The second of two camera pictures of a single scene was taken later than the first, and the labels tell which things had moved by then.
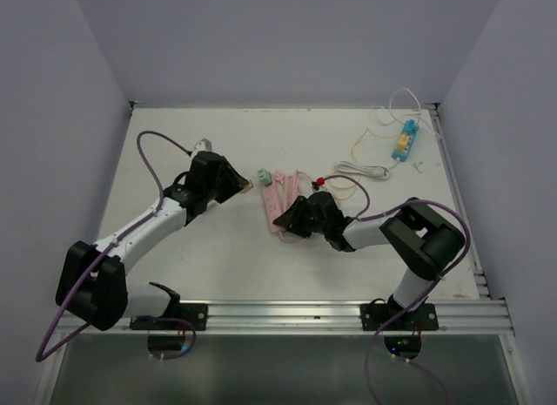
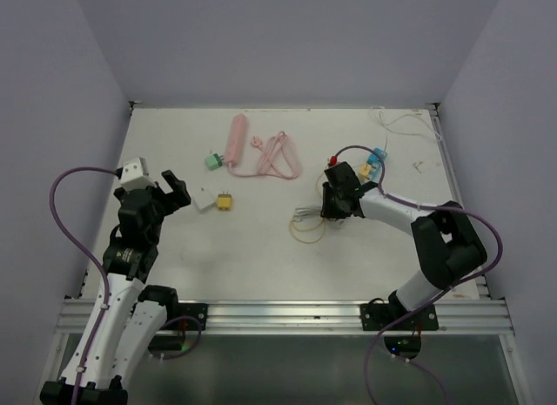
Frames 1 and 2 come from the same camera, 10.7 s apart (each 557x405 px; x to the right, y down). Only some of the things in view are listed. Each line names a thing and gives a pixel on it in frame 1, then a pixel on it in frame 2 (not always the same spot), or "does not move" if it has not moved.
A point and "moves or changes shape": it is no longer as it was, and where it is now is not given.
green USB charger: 265,176 moves or changes shape
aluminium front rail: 481,317 does not move
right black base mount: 374,315 does not move
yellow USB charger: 247,187 -> 224,201
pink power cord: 290,187 -> 279,159
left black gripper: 234,182 -> 179,197
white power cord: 375,172 moves or changes shape
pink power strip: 272,206 -> 237,138
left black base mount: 196,313 does not move
